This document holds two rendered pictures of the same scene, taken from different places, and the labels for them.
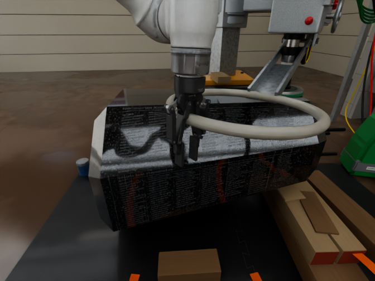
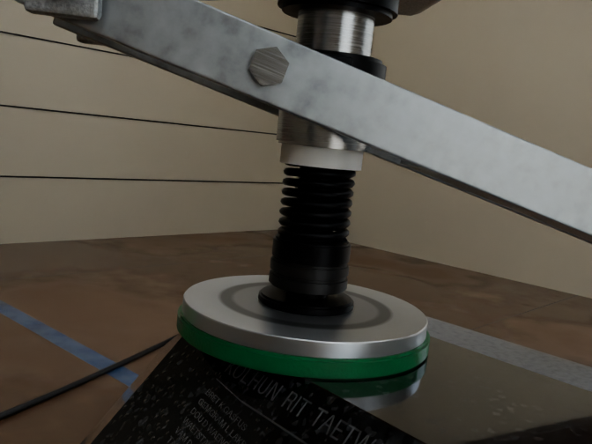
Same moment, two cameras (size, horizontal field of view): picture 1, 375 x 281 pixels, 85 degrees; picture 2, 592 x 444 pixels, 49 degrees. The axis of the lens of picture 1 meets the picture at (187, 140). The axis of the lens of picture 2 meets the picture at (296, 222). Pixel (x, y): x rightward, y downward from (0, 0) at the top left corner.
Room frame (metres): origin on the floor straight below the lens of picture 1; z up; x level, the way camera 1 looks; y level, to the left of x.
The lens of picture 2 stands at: (1.56, -0.13, 0.99)
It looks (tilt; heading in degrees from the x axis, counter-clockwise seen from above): 7 degrees down; 229
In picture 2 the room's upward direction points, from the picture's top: 6 degrees clockwise
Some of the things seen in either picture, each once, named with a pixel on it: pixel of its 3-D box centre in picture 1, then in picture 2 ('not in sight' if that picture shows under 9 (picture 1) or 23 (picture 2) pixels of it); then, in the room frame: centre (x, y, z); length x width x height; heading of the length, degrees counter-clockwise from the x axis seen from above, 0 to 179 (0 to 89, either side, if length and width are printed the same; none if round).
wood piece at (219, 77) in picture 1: (220, 77); not in sight; (1.66, -0.26, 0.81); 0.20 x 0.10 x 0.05; 10
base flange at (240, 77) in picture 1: (220, 76); not in sight; (1.92, -0.30, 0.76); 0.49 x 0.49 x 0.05; 2
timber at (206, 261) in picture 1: (188, 268); not in sight; (0.61, -0.01, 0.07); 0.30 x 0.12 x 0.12; 94
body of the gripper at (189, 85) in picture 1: (188, 94); not in sight; (0.49, 0.00, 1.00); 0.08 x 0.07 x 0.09; 131
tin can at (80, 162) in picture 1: (83, 166); not in sight; (1.47, 0.90, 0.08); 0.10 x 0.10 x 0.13
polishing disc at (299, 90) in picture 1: (282, 88); (305, 309); (1.17, -0.54, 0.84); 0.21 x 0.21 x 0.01
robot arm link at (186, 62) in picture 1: (190, 62); not in sight; (0.50, -0.01, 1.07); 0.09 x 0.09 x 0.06
